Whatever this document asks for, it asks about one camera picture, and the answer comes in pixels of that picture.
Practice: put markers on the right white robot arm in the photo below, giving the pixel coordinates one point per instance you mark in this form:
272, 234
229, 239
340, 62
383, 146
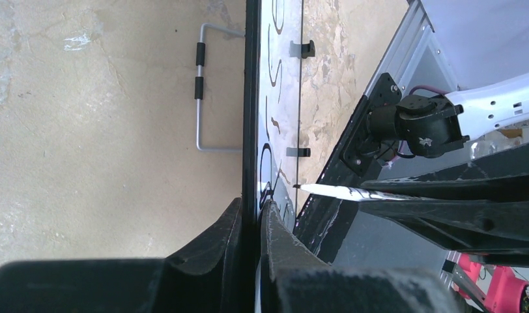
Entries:
394, 223

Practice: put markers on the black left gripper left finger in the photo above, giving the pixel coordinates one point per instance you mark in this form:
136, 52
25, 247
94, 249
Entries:
200, 277

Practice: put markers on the silver whiteboard marker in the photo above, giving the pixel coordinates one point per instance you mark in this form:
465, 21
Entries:
351, 193

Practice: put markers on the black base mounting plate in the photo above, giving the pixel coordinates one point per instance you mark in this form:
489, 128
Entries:
323, 222

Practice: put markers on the pink red object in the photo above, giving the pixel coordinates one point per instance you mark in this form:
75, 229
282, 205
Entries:
506, 292

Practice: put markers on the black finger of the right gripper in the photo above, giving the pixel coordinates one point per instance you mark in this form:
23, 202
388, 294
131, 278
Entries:
503, 176
495, 233

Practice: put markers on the white whiteboard black frame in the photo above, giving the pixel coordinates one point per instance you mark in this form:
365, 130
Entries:
271, 122

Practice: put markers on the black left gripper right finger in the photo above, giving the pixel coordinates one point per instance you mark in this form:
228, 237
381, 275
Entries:
293, 279

